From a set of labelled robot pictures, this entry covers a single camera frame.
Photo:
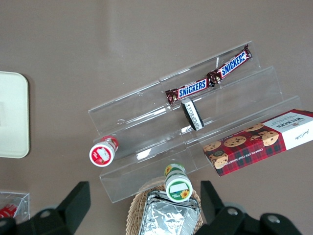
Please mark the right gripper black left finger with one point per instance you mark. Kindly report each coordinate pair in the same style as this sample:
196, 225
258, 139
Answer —
71, 208

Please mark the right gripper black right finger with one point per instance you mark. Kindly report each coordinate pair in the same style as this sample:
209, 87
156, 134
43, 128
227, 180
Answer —
220, 213

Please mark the tan wicker basket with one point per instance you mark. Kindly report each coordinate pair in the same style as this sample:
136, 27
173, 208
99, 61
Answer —
134, 213

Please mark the cream plastic tray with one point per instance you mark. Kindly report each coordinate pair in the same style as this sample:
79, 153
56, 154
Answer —
13, 115

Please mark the clear acrylic box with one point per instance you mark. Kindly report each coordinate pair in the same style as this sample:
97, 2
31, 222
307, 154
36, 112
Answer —
23, 203

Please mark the green sunflower lid cup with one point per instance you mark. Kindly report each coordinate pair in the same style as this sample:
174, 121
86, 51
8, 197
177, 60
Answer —
178, 188

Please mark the foil wrapped food pack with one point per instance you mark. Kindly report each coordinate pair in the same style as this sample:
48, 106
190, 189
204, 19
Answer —
166, 218

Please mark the red lid yogurt cup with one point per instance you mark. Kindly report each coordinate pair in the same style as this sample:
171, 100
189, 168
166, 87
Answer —
101, 154

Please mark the red soda can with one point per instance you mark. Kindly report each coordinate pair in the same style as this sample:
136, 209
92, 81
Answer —
7, 210

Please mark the Walkers shortbread red box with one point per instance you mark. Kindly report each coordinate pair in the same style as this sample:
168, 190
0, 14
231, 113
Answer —
256, 147

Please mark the black white cookie pack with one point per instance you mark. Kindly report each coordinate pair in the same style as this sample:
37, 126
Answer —
193, 115

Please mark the clear acrylic tiered stand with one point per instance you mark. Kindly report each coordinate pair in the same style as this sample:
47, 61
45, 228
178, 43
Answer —
146, 122

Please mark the Snickers chocolate bar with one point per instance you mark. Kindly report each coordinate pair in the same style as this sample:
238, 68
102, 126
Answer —
190, 89
232, 66

